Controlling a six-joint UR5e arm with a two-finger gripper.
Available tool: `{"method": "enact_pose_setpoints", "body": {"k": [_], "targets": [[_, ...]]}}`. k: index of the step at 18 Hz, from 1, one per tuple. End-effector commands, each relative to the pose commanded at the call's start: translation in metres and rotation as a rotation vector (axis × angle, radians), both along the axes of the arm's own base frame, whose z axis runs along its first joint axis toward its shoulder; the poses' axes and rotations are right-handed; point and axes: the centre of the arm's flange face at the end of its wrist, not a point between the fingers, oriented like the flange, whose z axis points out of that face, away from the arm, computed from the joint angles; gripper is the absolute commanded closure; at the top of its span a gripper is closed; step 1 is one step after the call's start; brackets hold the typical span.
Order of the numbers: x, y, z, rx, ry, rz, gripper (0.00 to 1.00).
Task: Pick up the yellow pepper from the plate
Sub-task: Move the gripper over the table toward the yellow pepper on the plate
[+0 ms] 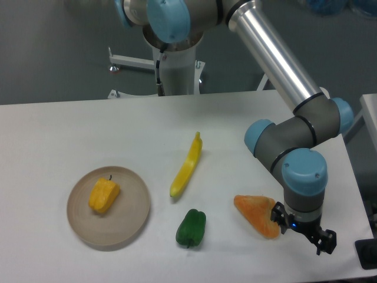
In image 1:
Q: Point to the beige round plate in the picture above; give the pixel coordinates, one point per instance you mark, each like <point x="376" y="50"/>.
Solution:
<point x="125" y="219"/>

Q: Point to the orange pumpkin slice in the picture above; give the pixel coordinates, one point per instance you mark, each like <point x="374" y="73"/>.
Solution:
<point x="257" y="211"/>

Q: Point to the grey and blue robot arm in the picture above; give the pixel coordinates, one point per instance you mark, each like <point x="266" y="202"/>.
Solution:
<point x="286" y="150"/>

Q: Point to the green bell pepper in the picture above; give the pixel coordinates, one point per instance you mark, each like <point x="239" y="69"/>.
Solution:
<point x="191" y="231"/>

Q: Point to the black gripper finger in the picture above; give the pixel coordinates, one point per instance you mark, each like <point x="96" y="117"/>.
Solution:
<point x="324" y="241"/>
<point x="278" y="215"/>

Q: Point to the yellow banana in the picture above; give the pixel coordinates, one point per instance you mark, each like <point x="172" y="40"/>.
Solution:
<point x="188" y="167"/>

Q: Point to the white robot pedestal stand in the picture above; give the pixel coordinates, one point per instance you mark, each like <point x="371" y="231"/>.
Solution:
<point x="179" y="72"/>

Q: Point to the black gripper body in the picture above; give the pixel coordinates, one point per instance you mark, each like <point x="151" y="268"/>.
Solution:
<point x="306" y="223"/>

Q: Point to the yellow bell pepper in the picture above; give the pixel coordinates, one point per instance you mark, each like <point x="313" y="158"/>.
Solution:
<point x="103" y="194"/>

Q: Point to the black device at table edge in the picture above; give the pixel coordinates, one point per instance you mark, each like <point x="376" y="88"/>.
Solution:
<point x="366" y="251"/>

